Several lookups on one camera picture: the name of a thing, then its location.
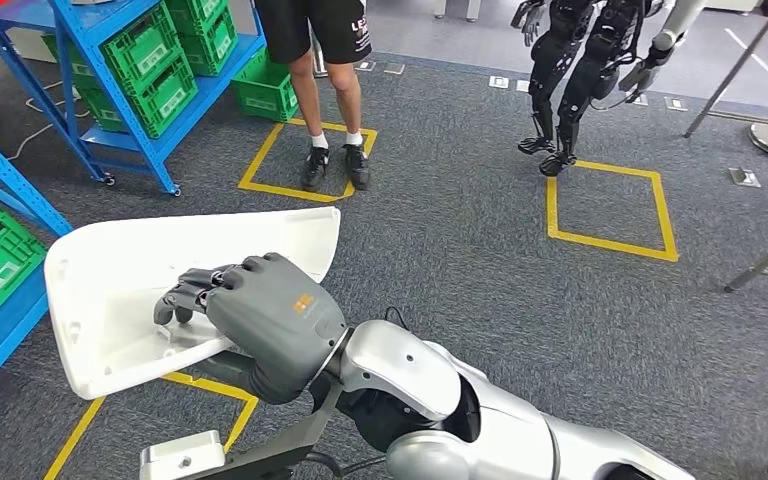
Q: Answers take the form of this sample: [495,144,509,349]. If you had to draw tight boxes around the black camera cable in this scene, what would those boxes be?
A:
[304,450,389,478]

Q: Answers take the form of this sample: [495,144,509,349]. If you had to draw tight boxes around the yellow floor tape square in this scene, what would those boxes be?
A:
[546,158,680,263]
[238,117,380,205]
[42,370,261,480]

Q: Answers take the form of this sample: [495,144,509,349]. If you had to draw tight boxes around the person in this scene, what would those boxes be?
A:
[251,0,380,193]

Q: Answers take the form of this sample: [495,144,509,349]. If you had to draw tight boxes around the black humanoid robot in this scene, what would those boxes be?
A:
[509,0,710,179]

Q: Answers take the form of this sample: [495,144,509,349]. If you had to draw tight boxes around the thin black wire loop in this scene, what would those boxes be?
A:
[383,305,413,331]

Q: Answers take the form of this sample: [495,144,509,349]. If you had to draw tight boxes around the white plastic shell part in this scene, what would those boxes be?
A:
[44,206,342,401]

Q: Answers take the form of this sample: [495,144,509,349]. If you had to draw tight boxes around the white floor cable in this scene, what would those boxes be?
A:
[6,79,94,164]

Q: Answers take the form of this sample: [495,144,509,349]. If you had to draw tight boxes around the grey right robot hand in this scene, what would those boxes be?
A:
[153,251,349,407]

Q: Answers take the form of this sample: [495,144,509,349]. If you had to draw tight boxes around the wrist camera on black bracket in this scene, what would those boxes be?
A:
[138,380,346,480]

